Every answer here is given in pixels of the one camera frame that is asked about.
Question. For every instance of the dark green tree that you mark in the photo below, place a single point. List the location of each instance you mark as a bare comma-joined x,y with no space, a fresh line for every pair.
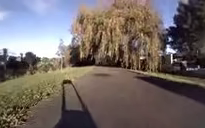
193,30

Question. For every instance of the grass strip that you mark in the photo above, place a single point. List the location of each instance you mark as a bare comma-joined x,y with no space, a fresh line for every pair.
176,77

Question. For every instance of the large yellow weeping willow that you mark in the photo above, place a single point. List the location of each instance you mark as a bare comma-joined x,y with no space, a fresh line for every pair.
120,33

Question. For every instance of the grey asphalt path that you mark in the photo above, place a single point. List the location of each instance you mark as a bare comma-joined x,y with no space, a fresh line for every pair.
130,100

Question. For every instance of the row of dark trees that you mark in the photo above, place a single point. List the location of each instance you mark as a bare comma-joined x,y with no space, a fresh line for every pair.
13,65

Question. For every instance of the small bare tree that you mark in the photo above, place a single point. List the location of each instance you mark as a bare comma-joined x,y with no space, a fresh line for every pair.
62,51

